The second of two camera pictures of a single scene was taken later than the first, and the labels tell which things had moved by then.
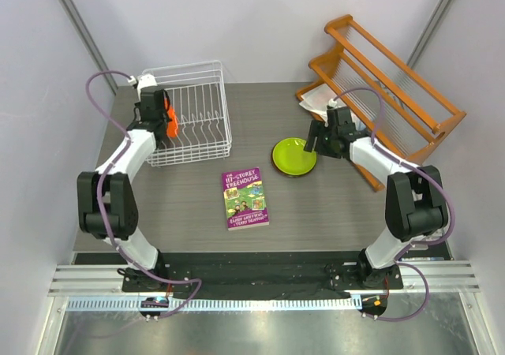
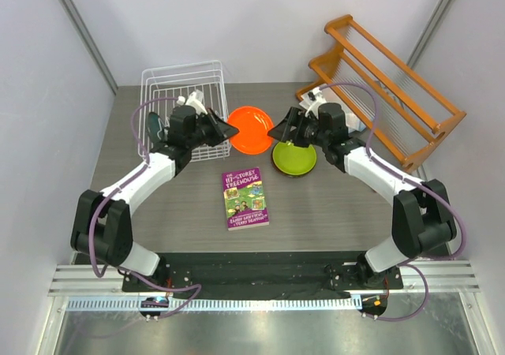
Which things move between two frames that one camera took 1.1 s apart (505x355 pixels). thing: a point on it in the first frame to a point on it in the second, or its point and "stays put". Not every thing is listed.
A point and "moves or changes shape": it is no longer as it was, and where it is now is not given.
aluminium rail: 106,281 stays put
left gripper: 137,105 to 222,130
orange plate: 172,125 moves or changes shape
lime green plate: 290,158 stays put
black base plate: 263,274 stays put
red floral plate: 287,175 stays put
